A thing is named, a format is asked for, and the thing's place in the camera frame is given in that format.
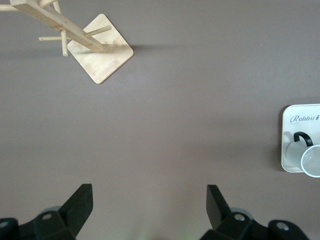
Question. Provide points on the brown table mat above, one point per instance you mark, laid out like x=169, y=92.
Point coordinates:
x=160, y=125

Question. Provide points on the bamboo wooden cup rack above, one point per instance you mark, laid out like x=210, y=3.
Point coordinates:
x=105, y=60

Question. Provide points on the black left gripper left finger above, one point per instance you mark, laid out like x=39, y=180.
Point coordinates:
x=75, y=210

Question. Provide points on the white rectangular Rabbit tray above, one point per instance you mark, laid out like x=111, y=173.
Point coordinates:
x=300, y=127

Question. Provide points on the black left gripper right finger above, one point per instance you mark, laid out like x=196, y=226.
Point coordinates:
x=220, y=215

